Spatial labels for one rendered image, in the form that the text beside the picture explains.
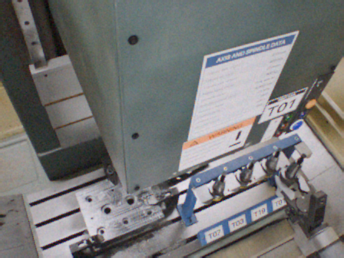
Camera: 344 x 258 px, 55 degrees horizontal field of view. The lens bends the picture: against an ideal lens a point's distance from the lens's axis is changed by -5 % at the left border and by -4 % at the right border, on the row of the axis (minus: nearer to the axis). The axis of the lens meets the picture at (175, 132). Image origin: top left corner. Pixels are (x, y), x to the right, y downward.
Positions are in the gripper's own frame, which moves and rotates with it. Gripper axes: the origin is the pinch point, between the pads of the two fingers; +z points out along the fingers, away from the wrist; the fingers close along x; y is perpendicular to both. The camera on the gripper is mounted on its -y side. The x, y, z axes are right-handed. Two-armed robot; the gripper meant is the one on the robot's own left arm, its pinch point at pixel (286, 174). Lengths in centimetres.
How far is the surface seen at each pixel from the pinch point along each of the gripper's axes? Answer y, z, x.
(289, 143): 11.3, 13.0, 16.5
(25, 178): 79, 75, -85
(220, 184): 6.8, 7.6, -18.3
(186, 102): -53, 2, -42
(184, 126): -46, 2, -42
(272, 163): 7.9, 7.6, 3.4
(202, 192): 13.0, 9.6, -22.8
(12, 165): 79, 86, -90
